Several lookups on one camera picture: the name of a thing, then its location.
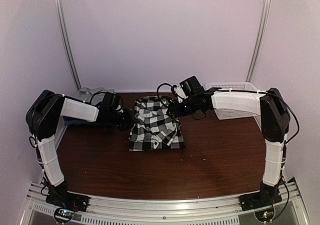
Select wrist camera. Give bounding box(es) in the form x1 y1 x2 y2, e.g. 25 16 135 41
171 76 204 100
100 92 120 111

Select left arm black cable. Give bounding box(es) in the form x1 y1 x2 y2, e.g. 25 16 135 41
88 91 125 108

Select grey shirt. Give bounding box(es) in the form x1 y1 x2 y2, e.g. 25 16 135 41
72 87 115 102

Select right circuit board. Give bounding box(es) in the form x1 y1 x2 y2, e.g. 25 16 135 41
254 208 275 223

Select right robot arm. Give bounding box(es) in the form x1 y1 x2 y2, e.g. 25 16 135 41
168 86 291 206

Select circuit board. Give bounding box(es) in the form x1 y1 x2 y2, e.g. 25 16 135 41
254 208 275 223
53 207 75 223

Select aluminium frame post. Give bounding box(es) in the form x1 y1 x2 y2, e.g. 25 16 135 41
54 0 82 90
245 0 272 82

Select left circuit board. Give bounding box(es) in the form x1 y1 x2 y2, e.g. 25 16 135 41
53 207 75 223

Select black white checkered shirt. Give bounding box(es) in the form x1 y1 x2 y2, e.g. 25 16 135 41
129 96 186 152

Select aluminium front rail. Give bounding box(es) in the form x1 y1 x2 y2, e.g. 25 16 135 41
17 181 311 225

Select left aluminium frame post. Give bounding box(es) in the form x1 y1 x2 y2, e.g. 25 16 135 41
54 0 82 90

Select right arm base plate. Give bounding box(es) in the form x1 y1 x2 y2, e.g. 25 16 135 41
239 190 282 211

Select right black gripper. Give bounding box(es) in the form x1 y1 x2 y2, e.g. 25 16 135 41
167 96 199 119

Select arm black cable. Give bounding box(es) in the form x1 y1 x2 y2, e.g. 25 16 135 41
156 83 301 146
88 91 125 108

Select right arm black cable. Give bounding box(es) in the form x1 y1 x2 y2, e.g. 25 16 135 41
156 83 301 146

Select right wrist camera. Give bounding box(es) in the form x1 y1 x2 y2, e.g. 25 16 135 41
171 76 204 100

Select white plastic basket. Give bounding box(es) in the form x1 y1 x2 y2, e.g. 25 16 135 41
204 82 263 120

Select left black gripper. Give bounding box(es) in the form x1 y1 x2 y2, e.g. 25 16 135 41
109 107 140 132

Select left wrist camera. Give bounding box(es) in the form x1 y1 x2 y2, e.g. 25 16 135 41
100 92 120 111

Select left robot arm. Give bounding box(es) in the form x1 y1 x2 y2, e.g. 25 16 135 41
25 89 134 187

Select right aluminium frame post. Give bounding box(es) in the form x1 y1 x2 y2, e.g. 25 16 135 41
245 0 272 82

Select blue plaid shirt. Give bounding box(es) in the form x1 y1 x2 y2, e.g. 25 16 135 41
63 116 101 127

